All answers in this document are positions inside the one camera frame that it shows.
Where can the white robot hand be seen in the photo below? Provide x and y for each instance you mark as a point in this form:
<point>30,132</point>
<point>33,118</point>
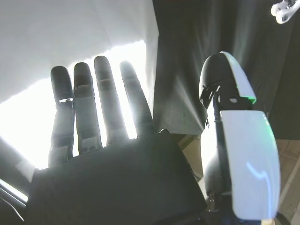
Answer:
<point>117,187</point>

